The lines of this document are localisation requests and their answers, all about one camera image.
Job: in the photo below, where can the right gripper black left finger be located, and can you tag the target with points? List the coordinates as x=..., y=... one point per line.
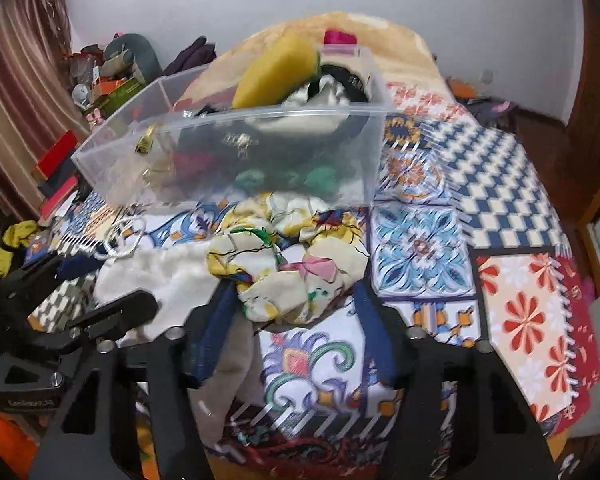
x=206, y=329

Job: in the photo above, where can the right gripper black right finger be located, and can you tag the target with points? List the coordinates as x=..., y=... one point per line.
x=390, y=343

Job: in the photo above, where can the white fluffy towel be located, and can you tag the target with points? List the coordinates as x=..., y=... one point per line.
x=179, y=278

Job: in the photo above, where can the floral fabric scrunchie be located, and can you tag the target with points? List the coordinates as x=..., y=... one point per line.
x=291, y=257

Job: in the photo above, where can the green knitted cloth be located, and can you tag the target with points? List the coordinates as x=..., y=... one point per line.
x=317, y=181

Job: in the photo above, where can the black and white fabric pouch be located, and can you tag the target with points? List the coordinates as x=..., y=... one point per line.
x=335, y=85

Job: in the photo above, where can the yellow soft sponge item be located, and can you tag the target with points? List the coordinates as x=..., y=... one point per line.
x=282, y=68

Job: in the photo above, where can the colourful patchwork bed blanket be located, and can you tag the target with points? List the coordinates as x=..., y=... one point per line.
x=462, y=241

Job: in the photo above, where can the yellow cloth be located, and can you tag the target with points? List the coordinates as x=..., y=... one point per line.
x=14, y=242

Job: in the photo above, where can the red box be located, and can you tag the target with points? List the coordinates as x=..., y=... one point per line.
x=55, y=156

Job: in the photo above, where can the striped brown curtain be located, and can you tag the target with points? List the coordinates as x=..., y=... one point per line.
x=36, y=108

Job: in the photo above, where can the purple bag on floor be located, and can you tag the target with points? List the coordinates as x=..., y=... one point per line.
x=488, y=111

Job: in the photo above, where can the clear plastic storage box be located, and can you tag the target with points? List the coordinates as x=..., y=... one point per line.
x=150, y=152

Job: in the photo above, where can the green cardboard box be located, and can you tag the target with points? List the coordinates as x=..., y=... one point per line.
x=109, y=95

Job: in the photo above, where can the beige plush blanket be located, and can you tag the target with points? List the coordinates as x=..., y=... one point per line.
x=402, y=55

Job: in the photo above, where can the dark purple garment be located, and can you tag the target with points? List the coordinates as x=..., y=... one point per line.
x=199, y=53

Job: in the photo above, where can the grey green plush toy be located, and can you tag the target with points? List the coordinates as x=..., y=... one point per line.
x=131, y=55

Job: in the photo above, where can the brown wooden door frame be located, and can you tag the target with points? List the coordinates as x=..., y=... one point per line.
x=584, y=125

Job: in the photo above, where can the wall power socket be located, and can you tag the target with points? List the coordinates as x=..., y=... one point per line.
x=486, y=76

